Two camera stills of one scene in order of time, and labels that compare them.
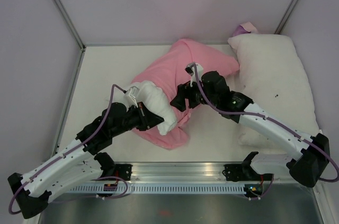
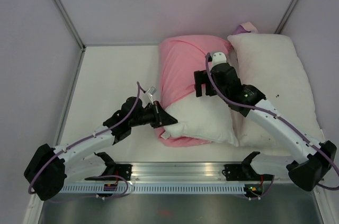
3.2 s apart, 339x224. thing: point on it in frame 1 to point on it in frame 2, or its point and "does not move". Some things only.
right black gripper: x=179 y=101 to x=201 y=78
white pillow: x=151 y=96 to x=207 y=117
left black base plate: x=123 y=171 does not move
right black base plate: x=237 y=172 does not move
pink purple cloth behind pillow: x=246 y=28 does not move
